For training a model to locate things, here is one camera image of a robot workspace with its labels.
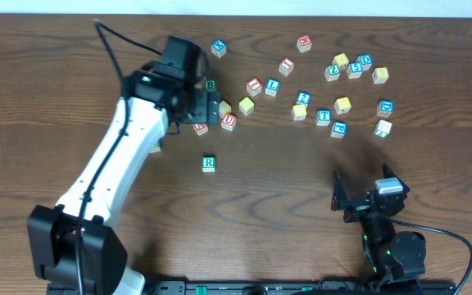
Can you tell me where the yellow S letter block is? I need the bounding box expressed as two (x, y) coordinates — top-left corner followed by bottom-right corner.
(292, 104), (307, 121)

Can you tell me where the red I block centre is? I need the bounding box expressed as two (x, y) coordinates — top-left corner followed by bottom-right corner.
(246, 77), (262, 97)

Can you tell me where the red U block centre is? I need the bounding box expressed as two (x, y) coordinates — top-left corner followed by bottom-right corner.
(221, 113), (237, 131)

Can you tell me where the blue T letter block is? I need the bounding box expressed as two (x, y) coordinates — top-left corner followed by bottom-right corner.
(316, 110), (331, 126)

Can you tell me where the red M letter block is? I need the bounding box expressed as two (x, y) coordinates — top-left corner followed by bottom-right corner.
(297, 34), (313, 53)

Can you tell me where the yellow K letter block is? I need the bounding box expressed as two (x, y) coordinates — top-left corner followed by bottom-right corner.
(334, 97), (352, 115)

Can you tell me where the yellow block upper right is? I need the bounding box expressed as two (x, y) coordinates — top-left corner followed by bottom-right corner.
(332, 53), (349, 70)

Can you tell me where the blue 2 number block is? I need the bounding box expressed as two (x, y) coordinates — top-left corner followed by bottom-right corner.
(296, 92), (312, 107)

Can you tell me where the blue L letter block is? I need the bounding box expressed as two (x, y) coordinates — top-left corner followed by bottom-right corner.
(265, 79), (280, 97)

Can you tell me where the green Z letter block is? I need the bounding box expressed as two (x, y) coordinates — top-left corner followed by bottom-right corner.
(324, 65), (341, 82)

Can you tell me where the blue D block upper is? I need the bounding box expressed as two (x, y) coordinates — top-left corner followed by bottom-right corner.
(356, 54), (373, 71)

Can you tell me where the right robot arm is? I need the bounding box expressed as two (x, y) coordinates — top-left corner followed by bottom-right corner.
(331, 164), (426, 291)

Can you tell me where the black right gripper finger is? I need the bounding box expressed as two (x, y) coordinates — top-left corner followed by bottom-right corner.
(331, 170), (348, 211)
(382, 163), (410, 193)

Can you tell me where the yellow block centre right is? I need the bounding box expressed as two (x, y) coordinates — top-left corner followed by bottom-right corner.
(238, 97), (255, 116)

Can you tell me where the red A letter block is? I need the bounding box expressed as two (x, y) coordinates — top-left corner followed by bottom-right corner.
(193, 124), (208, 136)

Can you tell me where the red I block upper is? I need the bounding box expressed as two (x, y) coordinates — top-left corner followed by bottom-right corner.
(279, 57), (295, 76)

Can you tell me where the yellow block centre left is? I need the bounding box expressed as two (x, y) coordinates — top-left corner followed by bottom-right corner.
(218, 100), (232, 119)

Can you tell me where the green B letter block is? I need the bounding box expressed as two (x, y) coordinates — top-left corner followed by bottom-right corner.
(204, 79), (217, 91)

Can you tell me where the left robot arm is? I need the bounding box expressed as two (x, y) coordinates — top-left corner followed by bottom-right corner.
(27, 36), (220, 294)

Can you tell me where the green 7 number block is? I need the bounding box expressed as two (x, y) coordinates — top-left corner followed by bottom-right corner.
(374, 120), (393, 138)

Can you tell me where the blue d block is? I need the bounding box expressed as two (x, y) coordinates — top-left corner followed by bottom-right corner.
(356, 54), (373, 71)
(376, 100), (394, 118)

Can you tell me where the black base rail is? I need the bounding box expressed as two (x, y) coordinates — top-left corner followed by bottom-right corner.
(143, 279), (456, 295)

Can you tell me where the yellow 8 number block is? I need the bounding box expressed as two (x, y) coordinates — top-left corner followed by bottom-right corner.
(372, 67), (389, 84)

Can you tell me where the green N letter block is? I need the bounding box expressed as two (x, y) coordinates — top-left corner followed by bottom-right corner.
(150, 141), (161, 153)

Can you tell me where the red E letter block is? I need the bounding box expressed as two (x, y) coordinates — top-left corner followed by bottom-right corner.
(195, 79), (205, 89)

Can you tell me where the blue D block right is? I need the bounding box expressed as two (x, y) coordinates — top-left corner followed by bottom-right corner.
(376, 100), (394, 118)

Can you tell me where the green R letter block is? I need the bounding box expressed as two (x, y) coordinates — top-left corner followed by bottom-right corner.
(202, 157), (216, 173)

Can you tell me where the red i block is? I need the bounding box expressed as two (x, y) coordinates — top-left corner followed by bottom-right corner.
(279, 57), (295, 76)
(246, 77), (262, 97)

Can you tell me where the blue 5 number block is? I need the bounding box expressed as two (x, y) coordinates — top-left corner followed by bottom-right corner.
(347, 62), (363, 79)

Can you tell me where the blue X letter block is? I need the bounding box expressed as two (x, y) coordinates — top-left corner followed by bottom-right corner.
(211, 39), (227, 58)

